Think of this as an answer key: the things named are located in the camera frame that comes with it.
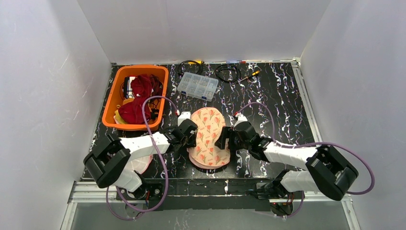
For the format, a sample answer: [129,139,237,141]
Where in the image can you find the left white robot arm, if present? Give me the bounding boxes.
[83,119,198,192]

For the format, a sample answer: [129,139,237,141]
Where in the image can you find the black coiled cable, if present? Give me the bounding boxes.
[215,64,242,83]
[177,60,204,77]

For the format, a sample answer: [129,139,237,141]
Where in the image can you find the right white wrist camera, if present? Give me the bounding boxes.
[234,113,248,126]

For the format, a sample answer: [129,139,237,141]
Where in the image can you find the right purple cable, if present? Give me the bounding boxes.
[234,101,375,196]

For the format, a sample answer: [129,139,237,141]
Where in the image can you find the clear plastic screw box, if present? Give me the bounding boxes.
[177,72,219,102]

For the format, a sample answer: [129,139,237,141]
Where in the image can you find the orange plastic bin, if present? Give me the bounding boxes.
[101,65,169,131]

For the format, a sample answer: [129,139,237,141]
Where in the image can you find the floral pink fabric pouch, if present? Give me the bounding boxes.
[187,107,230,170]

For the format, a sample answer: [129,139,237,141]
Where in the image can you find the black coiled cable right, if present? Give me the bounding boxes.
[215,64,242,83]

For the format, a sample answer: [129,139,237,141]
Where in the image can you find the black coiled cable left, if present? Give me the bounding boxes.
[177,60,204,77]

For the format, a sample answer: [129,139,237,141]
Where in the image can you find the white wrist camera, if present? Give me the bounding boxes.
[234,113,248,126]
[177,111,191,126]

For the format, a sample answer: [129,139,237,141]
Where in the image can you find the white mesh laundry bag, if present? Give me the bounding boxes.
[133,155,153,174]

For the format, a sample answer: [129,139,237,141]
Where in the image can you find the white bra black straps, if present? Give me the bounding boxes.
[123,76,135,100]

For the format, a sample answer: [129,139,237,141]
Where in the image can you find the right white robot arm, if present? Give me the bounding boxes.
[214,121,359,201]

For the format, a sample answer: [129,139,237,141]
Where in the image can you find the yellow handled screwdriver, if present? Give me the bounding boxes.
[238,70,260,83]

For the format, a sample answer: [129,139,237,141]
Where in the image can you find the yellow bra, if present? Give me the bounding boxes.
[113,110,126,124]

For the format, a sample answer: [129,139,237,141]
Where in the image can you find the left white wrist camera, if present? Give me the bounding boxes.
[177,111,191,126]

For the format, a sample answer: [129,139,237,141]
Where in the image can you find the aluminium right rail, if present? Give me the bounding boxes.
[291,57,361,230]

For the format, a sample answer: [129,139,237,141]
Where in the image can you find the dark red lace bra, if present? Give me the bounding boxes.
[118,74,162,125]

